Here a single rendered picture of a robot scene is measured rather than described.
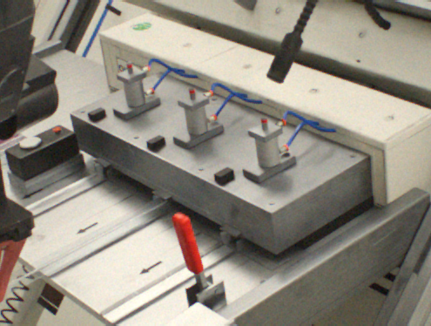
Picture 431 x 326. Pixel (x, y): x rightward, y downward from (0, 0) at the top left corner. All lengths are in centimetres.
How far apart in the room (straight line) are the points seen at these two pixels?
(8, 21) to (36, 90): 14
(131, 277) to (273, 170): 17
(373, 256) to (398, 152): 10
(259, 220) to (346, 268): 10
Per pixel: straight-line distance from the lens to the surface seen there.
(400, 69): 112
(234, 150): 108
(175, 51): 128
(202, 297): 94
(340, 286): 102
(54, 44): 155
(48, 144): 119
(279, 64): 95
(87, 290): 102
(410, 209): 106
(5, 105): 90
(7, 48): 87
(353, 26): 118
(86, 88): 142
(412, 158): 107
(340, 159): 104
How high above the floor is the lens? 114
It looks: level
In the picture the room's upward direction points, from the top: 26 degrees clockwise
